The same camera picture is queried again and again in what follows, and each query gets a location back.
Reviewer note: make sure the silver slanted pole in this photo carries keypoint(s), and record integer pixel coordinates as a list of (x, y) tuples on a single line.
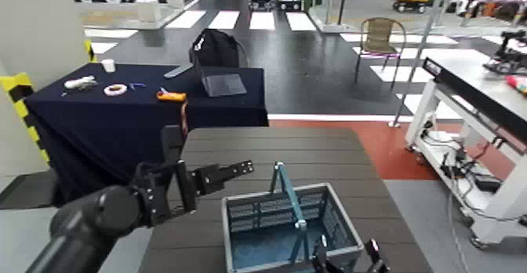
[(420, 48)]

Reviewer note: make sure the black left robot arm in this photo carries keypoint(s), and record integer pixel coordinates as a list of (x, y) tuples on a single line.
[(82, 225)]

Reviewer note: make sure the white plastic toy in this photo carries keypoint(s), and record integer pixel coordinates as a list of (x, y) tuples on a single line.
[(80, 83)]

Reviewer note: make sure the pink red object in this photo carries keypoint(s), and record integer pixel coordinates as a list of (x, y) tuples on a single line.
[(518, 83)]

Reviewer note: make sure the white workbench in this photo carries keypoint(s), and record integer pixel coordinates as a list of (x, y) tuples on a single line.
[(473, 77)]

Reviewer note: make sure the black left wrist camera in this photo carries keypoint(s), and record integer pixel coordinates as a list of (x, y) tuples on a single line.
[(172, 143)]

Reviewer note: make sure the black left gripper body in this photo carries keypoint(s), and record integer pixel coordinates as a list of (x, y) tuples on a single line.
[(156, 192)]

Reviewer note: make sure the blue pen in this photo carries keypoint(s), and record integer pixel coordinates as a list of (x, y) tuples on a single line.
[(137, 85)]

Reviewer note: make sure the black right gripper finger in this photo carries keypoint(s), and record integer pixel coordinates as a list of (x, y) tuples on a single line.
[(376, 258), (322, 258)]

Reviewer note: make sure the white pedestal box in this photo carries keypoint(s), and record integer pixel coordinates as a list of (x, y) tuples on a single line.
[(149, 11)]

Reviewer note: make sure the small yellow black corner guard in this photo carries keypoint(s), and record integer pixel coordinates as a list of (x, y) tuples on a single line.
[(89, 51)]

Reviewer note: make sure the black backpack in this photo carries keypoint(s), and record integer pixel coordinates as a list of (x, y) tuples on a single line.
[(216, 50)]

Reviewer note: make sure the large yellow black corner guard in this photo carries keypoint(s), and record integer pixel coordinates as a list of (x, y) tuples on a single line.
[(20, 101)]

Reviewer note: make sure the metal wicker chair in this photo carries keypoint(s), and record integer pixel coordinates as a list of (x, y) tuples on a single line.
[(379, 35)]

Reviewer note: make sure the black device on workbench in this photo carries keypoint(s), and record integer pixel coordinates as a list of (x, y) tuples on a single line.
[(510, 56)]

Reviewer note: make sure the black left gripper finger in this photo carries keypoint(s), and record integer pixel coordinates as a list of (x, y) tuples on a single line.
[(214, 177)]

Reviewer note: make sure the white box on shelf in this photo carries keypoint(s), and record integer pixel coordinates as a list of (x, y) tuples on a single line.
[(439, 136)]

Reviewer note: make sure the white tape roll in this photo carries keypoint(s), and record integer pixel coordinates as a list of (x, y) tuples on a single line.
[(109, 90)]

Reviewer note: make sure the white paper cup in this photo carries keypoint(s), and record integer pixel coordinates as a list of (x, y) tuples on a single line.
[(108, 65)]

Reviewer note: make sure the grey flat bar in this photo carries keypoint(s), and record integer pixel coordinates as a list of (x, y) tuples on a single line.
[(178, 71)]

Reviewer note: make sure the navy cloth covered table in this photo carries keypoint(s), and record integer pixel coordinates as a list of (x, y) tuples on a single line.
[(103, 134)]

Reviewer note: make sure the dark grey laptop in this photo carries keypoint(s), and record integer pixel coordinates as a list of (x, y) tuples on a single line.
[(224, 85)]

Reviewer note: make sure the orange hand tool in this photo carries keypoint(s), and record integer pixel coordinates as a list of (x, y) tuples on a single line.
[(171, 96)]

